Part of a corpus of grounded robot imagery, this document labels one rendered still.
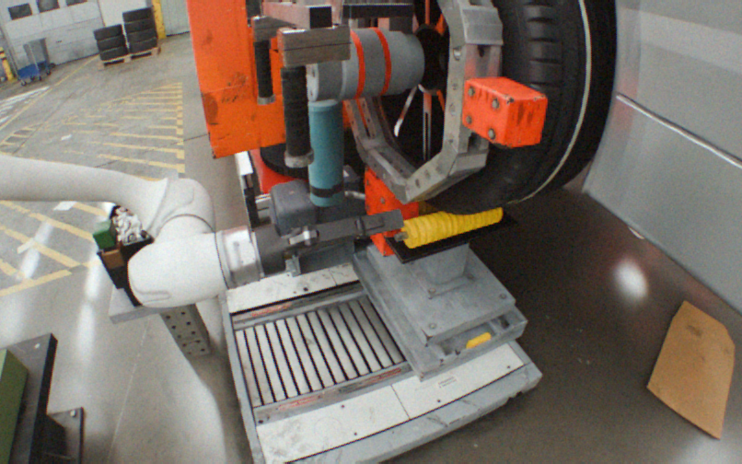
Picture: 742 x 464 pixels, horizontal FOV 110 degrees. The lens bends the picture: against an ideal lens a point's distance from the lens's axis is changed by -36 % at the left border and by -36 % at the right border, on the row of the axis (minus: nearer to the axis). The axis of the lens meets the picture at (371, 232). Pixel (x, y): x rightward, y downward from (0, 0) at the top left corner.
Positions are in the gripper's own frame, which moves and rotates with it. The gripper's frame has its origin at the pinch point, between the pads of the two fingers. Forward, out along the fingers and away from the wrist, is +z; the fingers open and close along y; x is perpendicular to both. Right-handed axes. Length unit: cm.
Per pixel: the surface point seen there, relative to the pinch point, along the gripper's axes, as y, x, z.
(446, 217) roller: -12.7, -0.5, 18.9
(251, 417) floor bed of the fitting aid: -41, -37, -34
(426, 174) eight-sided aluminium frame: 1.9, 6.0, 9.6
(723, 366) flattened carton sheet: -5, -82, 120
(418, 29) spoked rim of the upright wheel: 1.6, 37.9, 19.4
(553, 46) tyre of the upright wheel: 29.3, 14.9, 20.8
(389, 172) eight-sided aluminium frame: -12.7, 11.0, 9.4
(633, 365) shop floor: -22, -66, 86
